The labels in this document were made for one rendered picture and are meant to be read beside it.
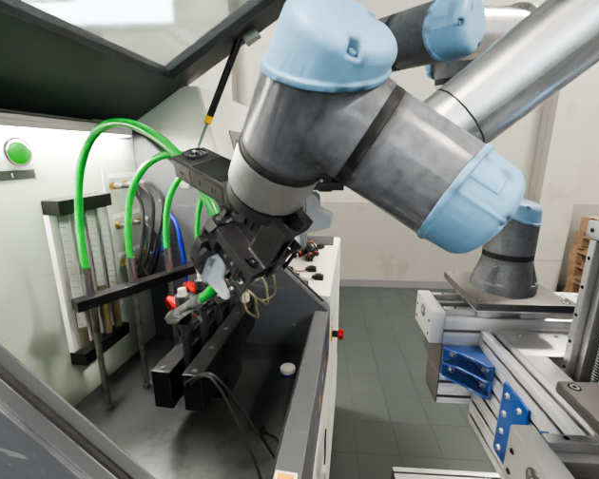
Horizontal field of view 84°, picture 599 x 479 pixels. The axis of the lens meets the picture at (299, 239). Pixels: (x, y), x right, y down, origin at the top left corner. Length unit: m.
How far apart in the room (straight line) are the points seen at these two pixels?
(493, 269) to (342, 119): 0.79
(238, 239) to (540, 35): 0.33
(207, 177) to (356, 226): 3.14
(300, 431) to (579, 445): 0.39
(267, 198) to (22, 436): 0.30
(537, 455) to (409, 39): 0.57
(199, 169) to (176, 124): 0.65
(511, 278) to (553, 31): 0.66
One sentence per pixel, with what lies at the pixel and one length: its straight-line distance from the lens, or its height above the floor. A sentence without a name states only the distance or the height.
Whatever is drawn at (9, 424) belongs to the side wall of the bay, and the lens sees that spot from 0.41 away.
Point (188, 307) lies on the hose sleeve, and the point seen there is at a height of 1.16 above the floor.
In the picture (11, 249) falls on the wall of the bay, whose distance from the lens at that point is 0.78.
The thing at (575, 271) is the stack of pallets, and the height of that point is 0.32.
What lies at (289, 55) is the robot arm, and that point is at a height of 1.43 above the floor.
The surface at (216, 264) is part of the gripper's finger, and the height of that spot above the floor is 1.25.
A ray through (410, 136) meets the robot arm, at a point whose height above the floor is 1.39.
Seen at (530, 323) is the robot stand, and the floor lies 0.97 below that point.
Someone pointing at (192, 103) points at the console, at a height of 1.51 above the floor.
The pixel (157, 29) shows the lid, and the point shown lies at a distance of 0.81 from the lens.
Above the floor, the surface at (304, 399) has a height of 0.95.
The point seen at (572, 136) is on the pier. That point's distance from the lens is 3.86.
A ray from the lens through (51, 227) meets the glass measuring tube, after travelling 0.82.
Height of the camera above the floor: 1.38
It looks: 15 degrees down
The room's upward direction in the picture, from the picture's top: straight up
